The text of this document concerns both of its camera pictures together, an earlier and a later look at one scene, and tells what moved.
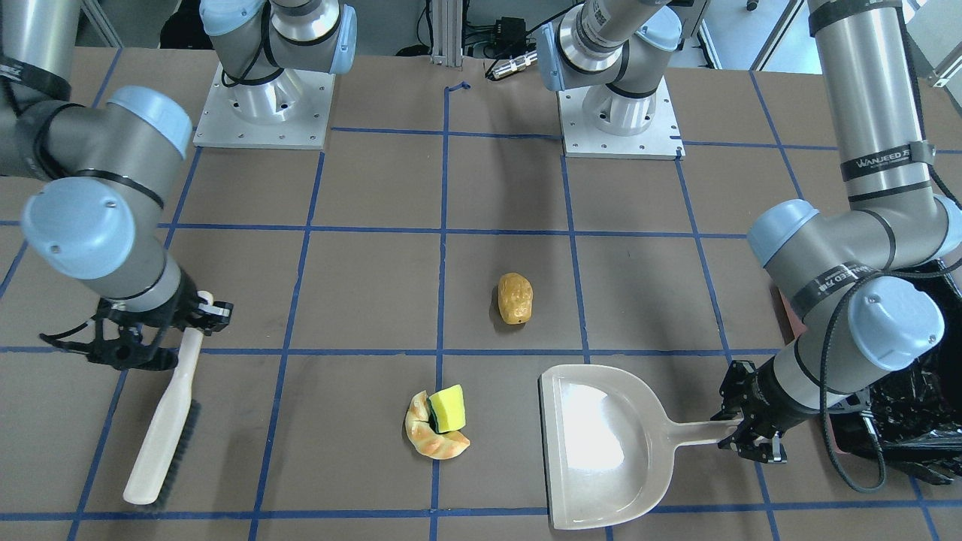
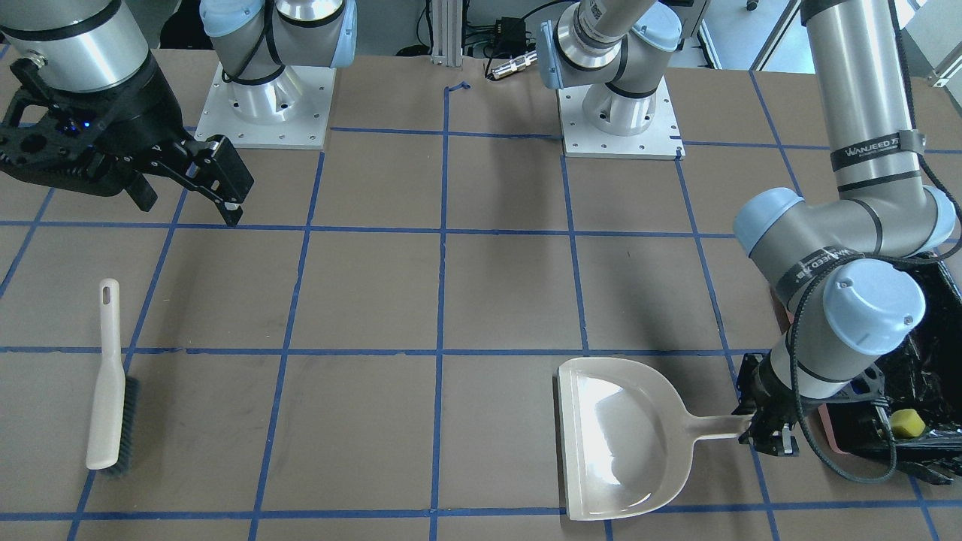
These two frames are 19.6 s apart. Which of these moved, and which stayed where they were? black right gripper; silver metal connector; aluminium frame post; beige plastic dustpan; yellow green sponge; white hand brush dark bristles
Moved: yellow green sponge; beige plastic dustpan; black right gripper; white hand brush dark bristles
Stayed: silver metal connector; aluminium frame post
